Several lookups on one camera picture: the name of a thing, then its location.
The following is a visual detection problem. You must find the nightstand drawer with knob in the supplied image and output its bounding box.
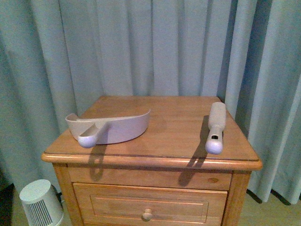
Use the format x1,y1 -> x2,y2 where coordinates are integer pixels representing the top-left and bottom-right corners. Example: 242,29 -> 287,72
73,183 -> 227,226

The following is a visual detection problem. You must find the light blue curtain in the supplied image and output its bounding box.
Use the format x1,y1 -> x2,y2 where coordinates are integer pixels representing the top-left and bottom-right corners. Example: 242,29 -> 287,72
0,0 -> 301,204

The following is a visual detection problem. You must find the beige hand brush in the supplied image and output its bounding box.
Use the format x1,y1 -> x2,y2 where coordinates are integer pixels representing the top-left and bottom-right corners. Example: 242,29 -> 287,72
205,102 -> 226,154

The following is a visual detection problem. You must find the white cylindrical air purifier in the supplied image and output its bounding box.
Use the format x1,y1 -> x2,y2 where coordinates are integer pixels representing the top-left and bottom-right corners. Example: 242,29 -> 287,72
19,179 -> 64,226

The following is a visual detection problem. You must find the beige plastic dustpan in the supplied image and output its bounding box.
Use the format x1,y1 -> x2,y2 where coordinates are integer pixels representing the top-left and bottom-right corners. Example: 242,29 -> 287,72
65,111 -> 151,148

